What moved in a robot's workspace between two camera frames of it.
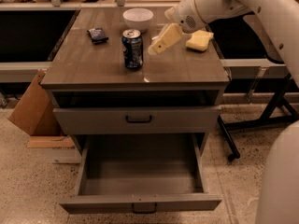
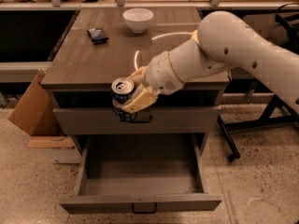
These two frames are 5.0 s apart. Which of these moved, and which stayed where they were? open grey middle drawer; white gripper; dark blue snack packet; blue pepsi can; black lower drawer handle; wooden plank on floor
Moved: blue pepsi can; white gripper
Stayed: dark blue snack packet; wooden plank on floor; open grey middle drawer; black lower drawer handle
